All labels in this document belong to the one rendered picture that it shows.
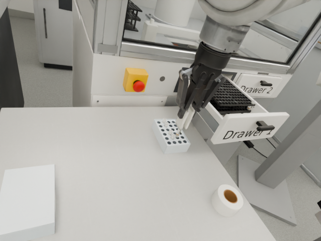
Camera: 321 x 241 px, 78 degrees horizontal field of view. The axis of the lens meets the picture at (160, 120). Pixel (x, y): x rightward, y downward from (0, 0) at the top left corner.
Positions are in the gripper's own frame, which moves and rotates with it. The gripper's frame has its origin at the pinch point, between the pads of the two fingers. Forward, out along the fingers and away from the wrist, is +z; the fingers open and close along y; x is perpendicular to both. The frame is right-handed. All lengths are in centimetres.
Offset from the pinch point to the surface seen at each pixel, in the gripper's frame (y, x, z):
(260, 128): 22.2, -7.7, -1.5
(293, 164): 121, 8, 55
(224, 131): 12.6, -4.5, 2.2
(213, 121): 12.5, 0.9, 2.9
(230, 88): 30.0, 16.8, -0.4
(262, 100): 69, 27, 11
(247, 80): 46, 24, -1
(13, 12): -97, 351, 84
